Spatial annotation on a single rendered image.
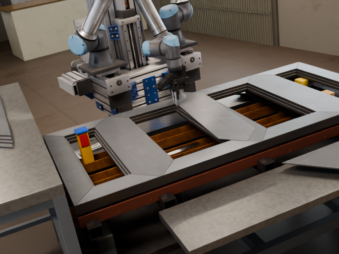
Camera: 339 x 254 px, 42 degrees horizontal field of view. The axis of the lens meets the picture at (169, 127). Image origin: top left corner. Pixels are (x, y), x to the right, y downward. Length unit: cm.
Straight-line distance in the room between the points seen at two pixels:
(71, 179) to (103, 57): 97
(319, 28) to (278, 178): 435
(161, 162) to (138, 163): 10
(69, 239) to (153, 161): 51
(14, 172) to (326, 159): 115
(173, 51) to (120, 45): 65
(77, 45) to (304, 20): 417
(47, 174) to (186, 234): 50
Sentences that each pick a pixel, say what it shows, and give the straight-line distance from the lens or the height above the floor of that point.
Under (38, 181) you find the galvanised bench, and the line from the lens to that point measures 140.
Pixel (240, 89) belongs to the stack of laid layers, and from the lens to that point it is 249.
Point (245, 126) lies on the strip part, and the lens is 197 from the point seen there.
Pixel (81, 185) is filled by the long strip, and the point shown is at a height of 85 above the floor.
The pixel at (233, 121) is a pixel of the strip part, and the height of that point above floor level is 85.
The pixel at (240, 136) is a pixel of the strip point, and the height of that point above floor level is 85.
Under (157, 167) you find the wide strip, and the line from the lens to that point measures 172.
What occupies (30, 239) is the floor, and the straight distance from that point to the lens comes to 308.
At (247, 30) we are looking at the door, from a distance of 690.
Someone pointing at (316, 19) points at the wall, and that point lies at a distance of 600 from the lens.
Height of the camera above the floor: 168
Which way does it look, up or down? 24 degrees down
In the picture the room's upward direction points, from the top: 9 degrees counter-clockwise
